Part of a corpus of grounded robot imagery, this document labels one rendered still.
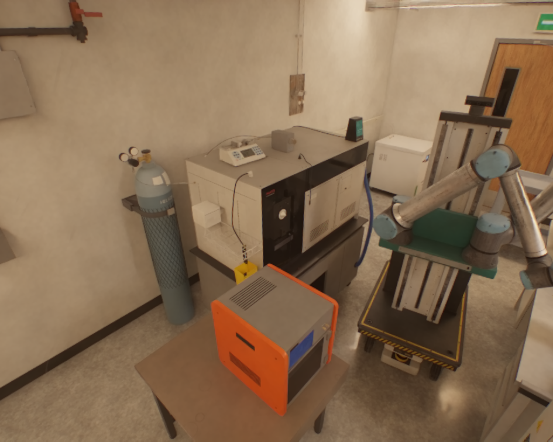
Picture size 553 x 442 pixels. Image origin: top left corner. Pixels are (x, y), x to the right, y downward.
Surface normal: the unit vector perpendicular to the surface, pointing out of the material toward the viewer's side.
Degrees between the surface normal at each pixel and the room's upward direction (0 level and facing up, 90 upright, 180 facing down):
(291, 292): 0
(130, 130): 90
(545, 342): 0
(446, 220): 90
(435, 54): 90
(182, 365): 0
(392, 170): 90
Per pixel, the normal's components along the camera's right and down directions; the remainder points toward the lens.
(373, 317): 0.00, -0.86
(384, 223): -0.72, 0.41
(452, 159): -0.51, 0.44
